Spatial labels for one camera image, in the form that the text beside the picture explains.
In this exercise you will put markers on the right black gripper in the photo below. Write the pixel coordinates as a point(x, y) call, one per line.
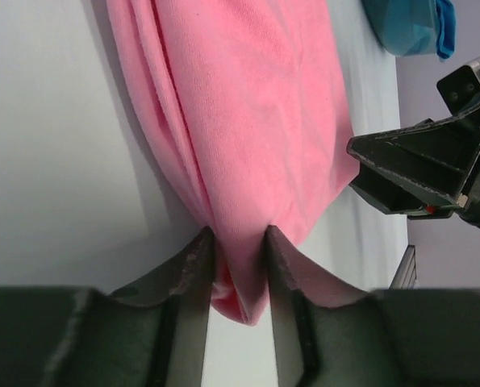
point(432, 169)

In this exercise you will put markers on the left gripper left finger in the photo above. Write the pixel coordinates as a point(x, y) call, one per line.
point(151, 332)

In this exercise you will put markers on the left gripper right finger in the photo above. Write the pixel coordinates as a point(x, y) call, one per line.
point(329, 333)

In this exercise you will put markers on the pink t shirt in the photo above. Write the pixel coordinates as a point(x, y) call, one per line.
point(244, 107)

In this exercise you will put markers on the teal plastic bin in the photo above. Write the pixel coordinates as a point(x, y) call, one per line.
point(402, 27)

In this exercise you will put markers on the dark blue t shirt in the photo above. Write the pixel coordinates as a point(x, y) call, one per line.
point(447, 21)

